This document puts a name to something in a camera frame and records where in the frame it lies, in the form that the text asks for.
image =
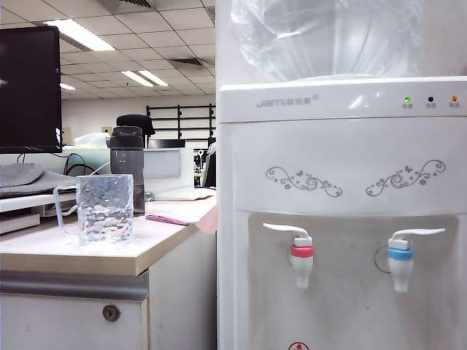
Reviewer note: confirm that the blue-collared white water tap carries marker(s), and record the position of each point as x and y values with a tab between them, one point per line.
400	262

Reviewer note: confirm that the white desk partition panel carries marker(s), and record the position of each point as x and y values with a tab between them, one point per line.
168	171

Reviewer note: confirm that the small grey desk object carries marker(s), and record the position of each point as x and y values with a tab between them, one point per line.
149	197

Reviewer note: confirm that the white water dispenser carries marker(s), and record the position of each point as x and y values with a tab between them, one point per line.
328	146

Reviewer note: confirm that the red-collared white water tap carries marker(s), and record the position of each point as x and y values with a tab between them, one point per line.
303	255

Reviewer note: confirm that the frosted glass desk partition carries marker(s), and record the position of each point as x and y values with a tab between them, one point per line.
93	155

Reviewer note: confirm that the plastic-wrapped water jug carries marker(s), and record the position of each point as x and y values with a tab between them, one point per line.
328	36

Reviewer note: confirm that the black hanging garment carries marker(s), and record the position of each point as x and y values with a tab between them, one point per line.
211	164

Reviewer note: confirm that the black flat screen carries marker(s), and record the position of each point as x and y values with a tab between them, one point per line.
166	143

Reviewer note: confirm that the pink paper sheet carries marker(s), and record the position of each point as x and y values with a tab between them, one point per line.
171	218

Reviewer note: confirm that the black shelf rack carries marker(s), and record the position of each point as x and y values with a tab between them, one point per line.
178	116

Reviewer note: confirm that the grey bottle with black lid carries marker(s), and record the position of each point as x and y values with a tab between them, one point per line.
126	156

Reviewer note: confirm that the black office chair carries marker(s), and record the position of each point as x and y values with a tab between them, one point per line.
135	121

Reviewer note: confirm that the ceiling air vent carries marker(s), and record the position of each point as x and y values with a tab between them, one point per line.
191	63
126	3

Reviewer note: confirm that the ceiling light strip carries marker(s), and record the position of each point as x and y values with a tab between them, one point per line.
155	77
138	78

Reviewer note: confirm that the beige cardboard box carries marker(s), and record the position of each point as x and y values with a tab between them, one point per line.
67	136

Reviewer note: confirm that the round metal drawer lock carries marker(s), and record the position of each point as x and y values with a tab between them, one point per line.
111	313

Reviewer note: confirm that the small ceiling light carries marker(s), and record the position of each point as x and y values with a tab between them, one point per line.
68	86

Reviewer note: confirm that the grey felt sleeve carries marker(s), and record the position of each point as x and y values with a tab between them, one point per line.
36	178

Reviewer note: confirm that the wide ceiling light panel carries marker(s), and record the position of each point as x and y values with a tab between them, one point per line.
80	34

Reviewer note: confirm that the white monitor riser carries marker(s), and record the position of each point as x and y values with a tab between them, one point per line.
22	204

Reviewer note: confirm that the black computer monitor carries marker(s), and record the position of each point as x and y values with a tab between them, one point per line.
29	91

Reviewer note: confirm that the white drawer cabinet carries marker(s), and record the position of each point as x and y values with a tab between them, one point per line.
54	328

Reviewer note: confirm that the white wall socket plate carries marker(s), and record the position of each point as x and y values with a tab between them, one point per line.
106	129

